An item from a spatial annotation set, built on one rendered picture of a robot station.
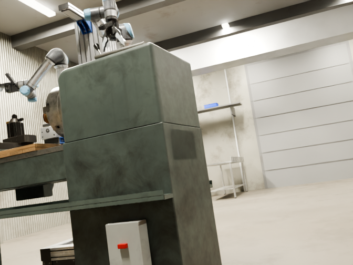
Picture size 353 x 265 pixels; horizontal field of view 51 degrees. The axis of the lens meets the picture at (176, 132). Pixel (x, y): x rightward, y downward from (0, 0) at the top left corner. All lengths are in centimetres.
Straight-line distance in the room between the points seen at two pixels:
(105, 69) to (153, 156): 51
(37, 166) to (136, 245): 81
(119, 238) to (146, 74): 76
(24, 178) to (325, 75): 840
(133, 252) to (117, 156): 45
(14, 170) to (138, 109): 92
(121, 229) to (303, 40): 583
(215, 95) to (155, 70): 832
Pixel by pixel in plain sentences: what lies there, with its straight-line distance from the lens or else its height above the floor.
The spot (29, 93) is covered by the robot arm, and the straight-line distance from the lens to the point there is 321.
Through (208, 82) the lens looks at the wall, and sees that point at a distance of 1015.
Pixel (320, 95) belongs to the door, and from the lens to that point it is 972.
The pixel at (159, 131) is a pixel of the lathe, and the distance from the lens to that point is 168.
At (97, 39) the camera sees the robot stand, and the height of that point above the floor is 182.
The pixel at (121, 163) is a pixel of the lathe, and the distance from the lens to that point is 179.
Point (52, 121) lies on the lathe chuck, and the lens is 218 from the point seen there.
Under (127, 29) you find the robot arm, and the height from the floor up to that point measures 173.
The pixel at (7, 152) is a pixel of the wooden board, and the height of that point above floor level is 89.
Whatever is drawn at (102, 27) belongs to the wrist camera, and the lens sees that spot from 229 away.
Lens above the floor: 61
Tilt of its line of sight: 7 degrees up
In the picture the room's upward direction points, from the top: 8 degrees counter-clockwise
